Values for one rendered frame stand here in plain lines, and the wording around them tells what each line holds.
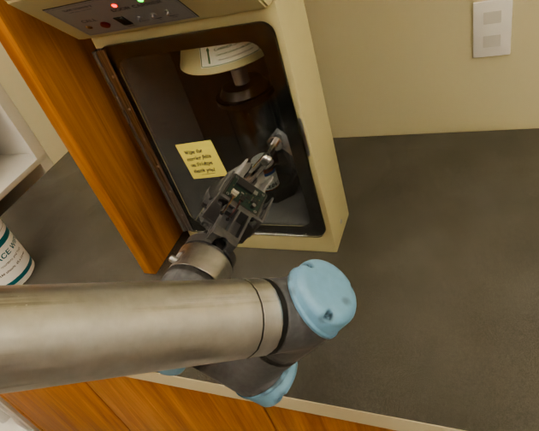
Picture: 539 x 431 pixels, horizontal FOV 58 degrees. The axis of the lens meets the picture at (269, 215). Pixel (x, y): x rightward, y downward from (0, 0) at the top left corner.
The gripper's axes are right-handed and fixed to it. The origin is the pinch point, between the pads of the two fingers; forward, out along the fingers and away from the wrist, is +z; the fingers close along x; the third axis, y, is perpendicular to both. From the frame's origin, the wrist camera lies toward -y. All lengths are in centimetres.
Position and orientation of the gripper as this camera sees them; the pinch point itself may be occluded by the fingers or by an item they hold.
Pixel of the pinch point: (251, 174)
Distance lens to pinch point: 79.1
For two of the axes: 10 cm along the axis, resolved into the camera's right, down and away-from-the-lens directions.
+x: -8.1, -5.5, -1.7
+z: 3.1, -6.7, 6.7
